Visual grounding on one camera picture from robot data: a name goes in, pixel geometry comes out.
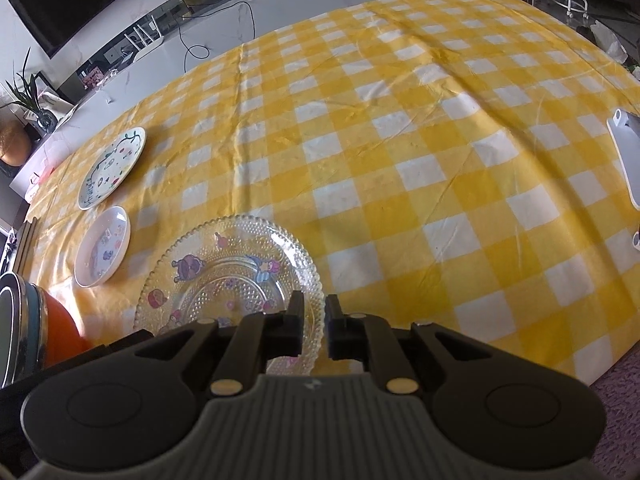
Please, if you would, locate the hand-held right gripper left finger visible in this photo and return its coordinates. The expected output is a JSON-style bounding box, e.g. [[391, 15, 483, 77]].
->
[[112, 290, 306, 396]]

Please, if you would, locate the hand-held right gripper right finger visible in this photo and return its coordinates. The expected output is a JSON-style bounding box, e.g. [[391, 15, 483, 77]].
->
[[324, 295, 503, 396]]

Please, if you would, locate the clear glass plate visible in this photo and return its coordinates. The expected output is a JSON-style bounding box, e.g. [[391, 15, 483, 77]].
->
[[132, 215, 326, 376]]

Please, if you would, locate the small pink plate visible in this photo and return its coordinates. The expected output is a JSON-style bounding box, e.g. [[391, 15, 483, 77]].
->
[[74, 206, 132, 288]]

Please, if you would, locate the orange steel bowl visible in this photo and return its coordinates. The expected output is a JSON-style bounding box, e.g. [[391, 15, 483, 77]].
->
[[37, 290, 96, 367]]

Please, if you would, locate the white painted plate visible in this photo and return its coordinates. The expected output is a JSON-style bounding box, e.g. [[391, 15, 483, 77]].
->
[[77, 126, 147, 211]]

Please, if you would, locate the blue steel bowl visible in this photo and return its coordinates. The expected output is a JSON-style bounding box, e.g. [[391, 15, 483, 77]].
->
[[19, 280, 51, 377]]

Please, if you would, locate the green ceramic bowl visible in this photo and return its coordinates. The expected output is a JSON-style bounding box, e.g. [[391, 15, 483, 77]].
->
[[0, 271, 18, 388]]

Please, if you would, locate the yellow checked tablecloth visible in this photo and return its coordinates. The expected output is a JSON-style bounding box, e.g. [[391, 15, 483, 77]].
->
[[22, 0, 640, 391]]

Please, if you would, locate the purple mat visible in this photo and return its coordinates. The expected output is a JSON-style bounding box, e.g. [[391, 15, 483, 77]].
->
[[590, 345, 640, 480]]

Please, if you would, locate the white router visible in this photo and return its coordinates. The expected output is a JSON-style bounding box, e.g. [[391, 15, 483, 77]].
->
[[124, 17, 163, 51]]

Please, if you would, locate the plant in glass vase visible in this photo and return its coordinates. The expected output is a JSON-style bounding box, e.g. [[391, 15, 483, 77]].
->
[[2, 47, 61, 133]]

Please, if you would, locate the white card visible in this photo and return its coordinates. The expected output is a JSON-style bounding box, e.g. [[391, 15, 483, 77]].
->
[[37, 87, 76, 118]]

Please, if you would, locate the gold vase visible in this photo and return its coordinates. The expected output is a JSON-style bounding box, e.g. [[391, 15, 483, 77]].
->
[[0, 119, 33, 166]]

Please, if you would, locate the white cutting board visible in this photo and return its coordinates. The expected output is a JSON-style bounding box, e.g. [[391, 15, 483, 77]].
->
[[606, 108, 640, 211]]

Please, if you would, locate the white plastic bag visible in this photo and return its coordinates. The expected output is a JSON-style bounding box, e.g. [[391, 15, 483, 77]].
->
[[590, 20, 628, 63]]

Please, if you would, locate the black cable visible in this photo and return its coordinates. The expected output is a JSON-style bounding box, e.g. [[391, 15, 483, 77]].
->
[[179, 1, 256, 58]]

